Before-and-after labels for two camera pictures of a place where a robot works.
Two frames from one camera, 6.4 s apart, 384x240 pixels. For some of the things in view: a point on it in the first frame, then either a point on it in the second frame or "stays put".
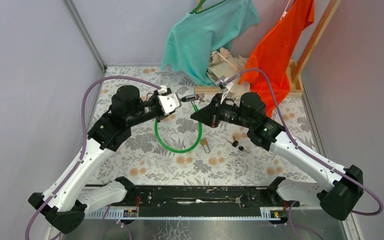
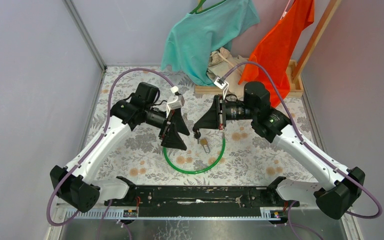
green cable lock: (192, 98) to (201, 171)
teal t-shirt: (192, 42) stays put
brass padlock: (204, 142) stays put
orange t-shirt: (271, 55) stays put
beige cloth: (222, 63) stays put
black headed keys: (235, 143) to (197, 134)
